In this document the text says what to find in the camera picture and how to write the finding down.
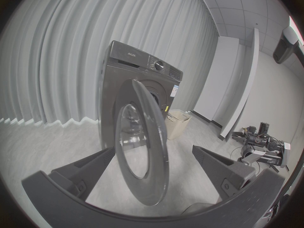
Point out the grey washing machine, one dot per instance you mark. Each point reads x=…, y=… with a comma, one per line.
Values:
x=133, y=68

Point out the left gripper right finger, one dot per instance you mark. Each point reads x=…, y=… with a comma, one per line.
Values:
x=225, y=172

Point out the washing machine door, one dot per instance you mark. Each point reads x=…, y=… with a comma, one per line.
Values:
x=156, y=136

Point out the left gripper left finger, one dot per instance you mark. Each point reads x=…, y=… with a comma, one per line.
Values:
x=78, y=174

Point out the white curtain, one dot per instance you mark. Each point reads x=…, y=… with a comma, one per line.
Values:
x=95, y=44

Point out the cream laundry basket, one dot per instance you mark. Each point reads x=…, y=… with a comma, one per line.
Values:
x=177, y=127

